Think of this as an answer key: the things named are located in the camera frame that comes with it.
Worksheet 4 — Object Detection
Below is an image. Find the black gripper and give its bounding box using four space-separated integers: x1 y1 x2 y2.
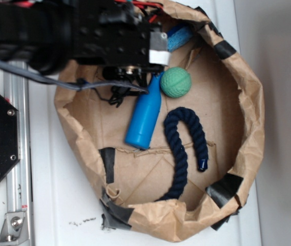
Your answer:
71 1 171 73

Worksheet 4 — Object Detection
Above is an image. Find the blue plastic bottle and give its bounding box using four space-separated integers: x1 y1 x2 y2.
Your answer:
124 72 163 150

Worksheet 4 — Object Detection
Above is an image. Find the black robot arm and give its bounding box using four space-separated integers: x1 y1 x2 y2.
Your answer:
0 1 170 75

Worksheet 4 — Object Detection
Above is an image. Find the blue sponge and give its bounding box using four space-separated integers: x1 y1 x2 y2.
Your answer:
167 24 193 52

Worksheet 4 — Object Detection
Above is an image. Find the green rubber ball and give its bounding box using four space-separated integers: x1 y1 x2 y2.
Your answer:
160 67 192 98

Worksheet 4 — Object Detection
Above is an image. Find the brown paper bag basin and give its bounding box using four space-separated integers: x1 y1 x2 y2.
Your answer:
54 1 264 242

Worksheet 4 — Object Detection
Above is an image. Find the white tray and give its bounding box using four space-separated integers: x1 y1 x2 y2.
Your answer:
29 1 262 245

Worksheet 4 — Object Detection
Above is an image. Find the grey cable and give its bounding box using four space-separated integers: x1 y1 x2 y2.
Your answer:
0 56 149 93

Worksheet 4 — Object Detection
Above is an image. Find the dark navy rope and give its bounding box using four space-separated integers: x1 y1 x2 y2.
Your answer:
154 107 209 201

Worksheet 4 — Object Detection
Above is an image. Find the aluminium rail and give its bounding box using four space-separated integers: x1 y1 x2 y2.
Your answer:
0 72 35 245

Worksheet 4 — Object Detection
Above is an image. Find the metal corner bracket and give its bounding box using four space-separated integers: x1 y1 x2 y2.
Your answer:
0 211 30 245

